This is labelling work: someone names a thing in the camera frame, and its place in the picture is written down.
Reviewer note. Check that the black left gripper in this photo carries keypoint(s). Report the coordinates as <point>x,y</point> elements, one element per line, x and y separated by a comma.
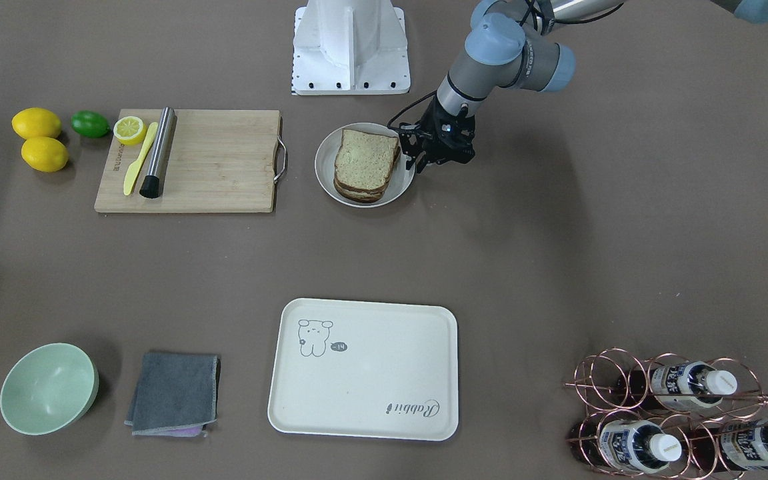
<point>432,124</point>

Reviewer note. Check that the bread slice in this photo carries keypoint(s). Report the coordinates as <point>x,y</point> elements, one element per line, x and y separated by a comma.
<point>352,138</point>
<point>357,195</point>

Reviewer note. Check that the white round plate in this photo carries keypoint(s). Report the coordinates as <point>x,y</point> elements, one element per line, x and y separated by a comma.
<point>401,179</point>

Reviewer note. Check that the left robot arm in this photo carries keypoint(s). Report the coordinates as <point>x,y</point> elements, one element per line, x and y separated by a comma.
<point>507,48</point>

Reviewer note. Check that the cream rabbit tray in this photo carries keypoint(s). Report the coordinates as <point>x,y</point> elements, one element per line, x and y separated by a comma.
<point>382,370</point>

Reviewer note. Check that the bamboo cutting board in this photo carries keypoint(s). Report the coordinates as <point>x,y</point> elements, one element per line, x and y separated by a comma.
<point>220,161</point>

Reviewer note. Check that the steel muddler black tip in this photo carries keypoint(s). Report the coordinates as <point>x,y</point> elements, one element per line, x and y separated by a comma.
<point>152,185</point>

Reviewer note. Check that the yellow plastic knife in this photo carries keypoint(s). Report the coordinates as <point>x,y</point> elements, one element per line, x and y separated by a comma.
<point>133,170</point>

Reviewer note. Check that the half lemon slice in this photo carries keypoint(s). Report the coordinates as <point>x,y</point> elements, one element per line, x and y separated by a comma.
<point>130,130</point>

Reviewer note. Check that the green lime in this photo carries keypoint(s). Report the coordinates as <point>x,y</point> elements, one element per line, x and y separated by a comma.
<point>90,124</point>

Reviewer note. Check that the grey folded cloth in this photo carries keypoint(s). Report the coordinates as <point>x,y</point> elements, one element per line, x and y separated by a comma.
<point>175,394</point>

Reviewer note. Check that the tea bottle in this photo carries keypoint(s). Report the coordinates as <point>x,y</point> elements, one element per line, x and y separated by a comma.
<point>692,386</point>
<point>735,448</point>
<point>630,446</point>

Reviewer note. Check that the tea bottle upper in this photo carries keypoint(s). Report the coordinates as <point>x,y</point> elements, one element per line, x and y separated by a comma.
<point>692,386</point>

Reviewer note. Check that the yellow lemon lower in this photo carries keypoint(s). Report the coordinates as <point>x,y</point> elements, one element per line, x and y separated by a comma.
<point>44,154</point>

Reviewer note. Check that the yellow lemon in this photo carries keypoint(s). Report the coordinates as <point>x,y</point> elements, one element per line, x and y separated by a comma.
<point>44,154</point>
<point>36,122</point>

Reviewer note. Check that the yellow lemon upper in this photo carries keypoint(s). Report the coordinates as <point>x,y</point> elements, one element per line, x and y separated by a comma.
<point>36,122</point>

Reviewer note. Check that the mint green bowl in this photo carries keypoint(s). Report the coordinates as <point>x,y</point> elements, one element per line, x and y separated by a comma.
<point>48,389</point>

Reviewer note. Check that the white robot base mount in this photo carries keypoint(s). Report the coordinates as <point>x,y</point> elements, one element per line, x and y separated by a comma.
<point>350,48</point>

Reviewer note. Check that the copper wire bottle rack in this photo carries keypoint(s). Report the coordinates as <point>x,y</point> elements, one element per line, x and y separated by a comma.
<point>669,417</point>

